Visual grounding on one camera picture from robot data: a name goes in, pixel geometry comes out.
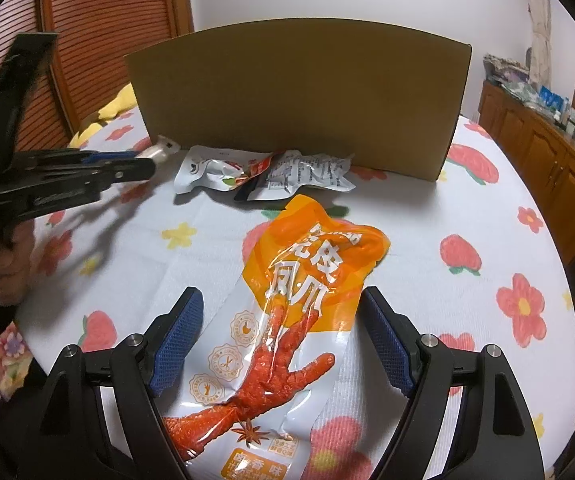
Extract white strawberry flower blanket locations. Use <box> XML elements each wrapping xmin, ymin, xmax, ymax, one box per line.
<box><xmin>17</xmin><ymin>118</ymin><xmax>575</xmax><ymax>479</ymax></box>

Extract silver printed snack packet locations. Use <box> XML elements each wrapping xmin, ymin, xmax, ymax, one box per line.
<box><xmin>234</xmin><ymin>150</ymin><xmax>355</xmax><ymax>202</ymax></box>

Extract white panda snack packet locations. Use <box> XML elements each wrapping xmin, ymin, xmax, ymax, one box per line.
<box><xmin>173</xmin><ymin>145</ymin><xmax>273</xmax><ymax>194</ymax></box>

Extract beige curtain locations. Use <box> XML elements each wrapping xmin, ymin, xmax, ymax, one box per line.
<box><xmin>528</xmin><ymin>0</ymin><xmax>552</xmax><ymax>88</ymax></box>

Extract yellow plush toy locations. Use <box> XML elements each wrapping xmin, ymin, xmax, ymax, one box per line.
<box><xmin>68</xmin><ymin>84</ymin><xmax>138</xmax><ymax>148</ymax></box>

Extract orange chicken feet packet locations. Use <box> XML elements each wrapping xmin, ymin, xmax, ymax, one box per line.
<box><xmin>161</xmin><ymin>195</ymin><xmax>391</xmax><ymax>479</ymax></box>

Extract floral quilt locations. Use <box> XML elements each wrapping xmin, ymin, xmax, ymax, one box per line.
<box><xmin>0</xmin><ymin>321</ymin><xmax>45</xmax><ymax>414</ymax></box>

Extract small white candy packet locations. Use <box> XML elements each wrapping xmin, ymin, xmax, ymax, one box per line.
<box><xmin>138</xmin><ymin>136</ymin><xmax>180</xmax><ymax>166</ymax></box>

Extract brown louvered wardrobe door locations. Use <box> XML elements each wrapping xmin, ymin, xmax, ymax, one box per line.
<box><xmin>0</xmin><ymin>0</ymin><xmax>194</xmax><ymax>151</ymax></box>

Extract wooden cabinet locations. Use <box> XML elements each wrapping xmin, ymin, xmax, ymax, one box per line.
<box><xmin>478</xmin><ymin>81</ymin><xmax>575</xmax><ymax>264</ymax></box>

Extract brown cardboard box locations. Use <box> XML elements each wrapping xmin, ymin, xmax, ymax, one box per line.
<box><xmin>126</xmin><ymin>18</ymin><xmax>472</xmax><ymax>181</ymax></box>

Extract blue box on cabinet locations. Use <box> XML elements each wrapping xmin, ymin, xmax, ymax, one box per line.
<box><xmin>539</xmin><ymin>86</ymin><xmax>565</xmax><ymax>112</ymax></box>

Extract folded floral cloth pile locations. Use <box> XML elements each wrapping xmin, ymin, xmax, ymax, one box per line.
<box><xmin>483</xmin><ymin>53</ymin><xmax>531</xmax><ymax>93</ymax></box>

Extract left hand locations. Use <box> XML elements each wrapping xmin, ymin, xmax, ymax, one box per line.
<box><xmin>0</xmin><ymin>220</ymin><xmax>36</xmax><ymax>307</ymax></box>

